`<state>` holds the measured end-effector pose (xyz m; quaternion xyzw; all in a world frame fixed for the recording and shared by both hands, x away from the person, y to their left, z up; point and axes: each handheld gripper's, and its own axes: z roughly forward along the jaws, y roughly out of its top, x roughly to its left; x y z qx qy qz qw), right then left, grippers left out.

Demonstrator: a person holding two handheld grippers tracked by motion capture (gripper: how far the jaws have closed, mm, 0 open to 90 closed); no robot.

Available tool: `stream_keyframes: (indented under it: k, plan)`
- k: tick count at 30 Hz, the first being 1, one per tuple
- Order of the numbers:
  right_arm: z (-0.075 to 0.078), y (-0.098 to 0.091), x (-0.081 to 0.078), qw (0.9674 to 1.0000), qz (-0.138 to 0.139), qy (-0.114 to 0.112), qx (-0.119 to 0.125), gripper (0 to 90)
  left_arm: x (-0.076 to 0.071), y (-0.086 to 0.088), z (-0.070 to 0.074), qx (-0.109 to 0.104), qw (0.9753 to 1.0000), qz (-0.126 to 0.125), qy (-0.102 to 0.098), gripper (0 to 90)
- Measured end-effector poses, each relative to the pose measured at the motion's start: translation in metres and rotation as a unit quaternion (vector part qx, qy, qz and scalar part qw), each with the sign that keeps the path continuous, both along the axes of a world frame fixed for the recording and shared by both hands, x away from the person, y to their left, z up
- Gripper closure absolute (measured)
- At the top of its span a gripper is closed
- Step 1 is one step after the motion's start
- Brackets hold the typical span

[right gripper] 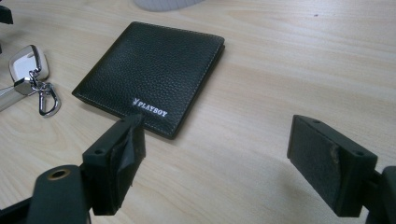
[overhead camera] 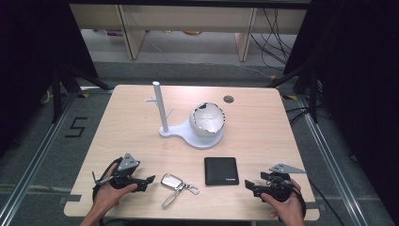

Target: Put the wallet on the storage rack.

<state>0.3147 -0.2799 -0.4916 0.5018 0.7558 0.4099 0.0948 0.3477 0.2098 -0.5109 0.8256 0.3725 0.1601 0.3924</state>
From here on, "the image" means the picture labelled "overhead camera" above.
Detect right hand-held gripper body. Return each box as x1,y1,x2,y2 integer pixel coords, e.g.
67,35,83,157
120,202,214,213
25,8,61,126
260,162,307,202

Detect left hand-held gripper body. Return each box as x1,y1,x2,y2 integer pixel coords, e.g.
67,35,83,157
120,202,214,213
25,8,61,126
109,153,149,192

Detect person's right hand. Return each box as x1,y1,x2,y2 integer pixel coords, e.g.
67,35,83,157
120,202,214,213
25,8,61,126
260,179,306,226

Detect person's left hand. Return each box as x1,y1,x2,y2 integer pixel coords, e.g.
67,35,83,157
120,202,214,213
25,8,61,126
93,163,139,218

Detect black leather wallet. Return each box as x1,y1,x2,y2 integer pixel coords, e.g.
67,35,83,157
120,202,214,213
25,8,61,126
203,156,240,186

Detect white stand with pegs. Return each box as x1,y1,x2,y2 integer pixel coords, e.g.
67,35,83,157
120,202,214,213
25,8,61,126
144,80,225,151

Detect black metal stand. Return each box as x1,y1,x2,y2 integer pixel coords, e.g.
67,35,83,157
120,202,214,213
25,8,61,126
265,60,320,124
51,61,111,124

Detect dark curtain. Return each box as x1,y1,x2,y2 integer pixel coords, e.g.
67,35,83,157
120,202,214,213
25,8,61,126
283,0,399,218
0,0,99,158

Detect light wooden desk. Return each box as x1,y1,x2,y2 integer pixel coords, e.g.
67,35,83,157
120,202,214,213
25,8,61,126
69,3,308,63

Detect silver car key with strap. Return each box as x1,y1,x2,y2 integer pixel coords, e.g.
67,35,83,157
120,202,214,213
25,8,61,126
160,172,200,210

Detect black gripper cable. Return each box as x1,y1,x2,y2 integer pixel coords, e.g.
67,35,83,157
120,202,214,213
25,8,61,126
307,177,346,226
91,157,123,203

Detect aluminium floor rail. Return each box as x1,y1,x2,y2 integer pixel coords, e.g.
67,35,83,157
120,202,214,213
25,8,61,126
295,93,394,226
0,89,80,226

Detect white floor cable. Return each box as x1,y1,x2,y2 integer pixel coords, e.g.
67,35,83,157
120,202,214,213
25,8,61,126
203,61,275,80

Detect black hanging cables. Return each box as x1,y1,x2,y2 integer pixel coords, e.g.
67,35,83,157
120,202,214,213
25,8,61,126
249,8,297,72

